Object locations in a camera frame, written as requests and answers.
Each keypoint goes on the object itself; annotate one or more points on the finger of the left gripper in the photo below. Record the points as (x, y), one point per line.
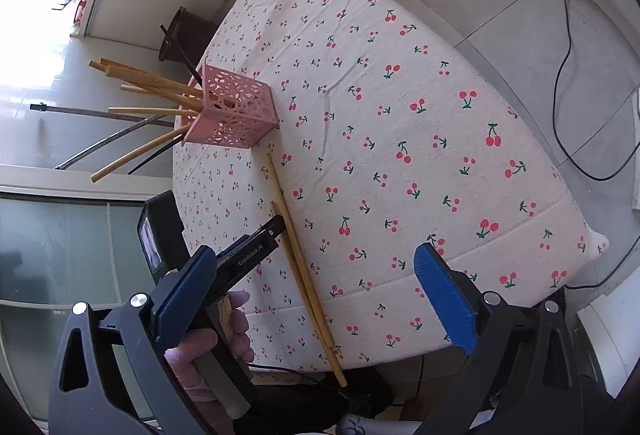
(243, 256)

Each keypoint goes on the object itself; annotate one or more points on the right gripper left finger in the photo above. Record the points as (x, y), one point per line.
(88, 394)

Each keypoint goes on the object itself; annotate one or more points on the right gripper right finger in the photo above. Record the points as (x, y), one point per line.
(521, 375)

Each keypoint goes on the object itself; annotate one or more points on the black chopstick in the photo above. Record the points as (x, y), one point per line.
(157, 153)

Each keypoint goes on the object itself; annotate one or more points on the metal mop pole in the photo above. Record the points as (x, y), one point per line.
(134, 124)

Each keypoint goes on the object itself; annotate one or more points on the pink perforated utensil holder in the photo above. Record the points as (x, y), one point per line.
(237, 111)

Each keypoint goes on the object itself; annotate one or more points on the dark brown trash bin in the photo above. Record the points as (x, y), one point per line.
(193, 34)

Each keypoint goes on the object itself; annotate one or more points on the cherry print tablecloth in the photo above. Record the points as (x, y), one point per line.
(388, 139)

